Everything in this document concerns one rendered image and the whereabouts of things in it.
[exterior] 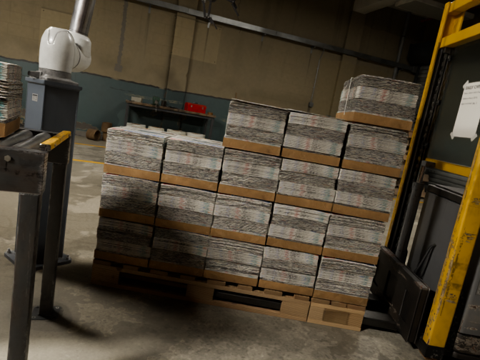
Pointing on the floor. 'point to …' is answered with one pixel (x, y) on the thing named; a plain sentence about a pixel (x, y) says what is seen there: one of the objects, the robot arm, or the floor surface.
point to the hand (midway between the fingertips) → (226, 20)
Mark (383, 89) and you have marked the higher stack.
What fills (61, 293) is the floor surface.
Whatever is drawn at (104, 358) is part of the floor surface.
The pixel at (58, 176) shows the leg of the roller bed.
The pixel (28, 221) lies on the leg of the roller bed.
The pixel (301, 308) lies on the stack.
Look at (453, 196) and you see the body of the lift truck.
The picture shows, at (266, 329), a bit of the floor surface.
